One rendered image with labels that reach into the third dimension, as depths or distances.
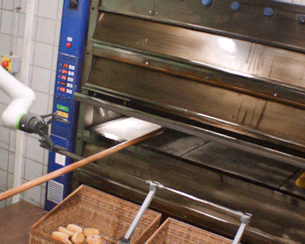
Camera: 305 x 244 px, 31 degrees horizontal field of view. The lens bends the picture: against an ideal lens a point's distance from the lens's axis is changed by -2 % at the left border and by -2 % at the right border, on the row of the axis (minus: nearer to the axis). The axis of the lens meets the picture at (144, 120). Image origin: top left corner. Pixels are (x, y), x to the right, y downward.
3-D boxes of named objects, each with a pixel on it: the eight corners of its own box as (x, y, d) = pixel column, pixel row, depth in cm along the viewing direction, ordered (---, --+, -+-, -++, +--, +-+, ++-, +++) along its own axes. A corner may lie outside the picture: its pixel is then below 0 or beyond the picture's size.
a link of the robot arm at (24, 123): (16, 133, 280) (18, 115, 277) (32, 128, 290) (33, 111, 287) (25, 136, 277) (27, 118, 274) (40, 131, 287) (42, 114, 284)
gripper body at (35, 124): (38, 115, 282) (53, 120, 278) (37, 132, 285) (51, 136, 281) (28, 118, 276) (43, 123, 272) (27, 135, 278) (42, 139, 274)
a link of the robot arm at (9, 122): (3, 129, 292) (-7, 118, 283) (16, 110, 296) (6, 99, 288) (24, 136, 285) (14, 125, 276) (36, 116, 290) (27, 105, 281)
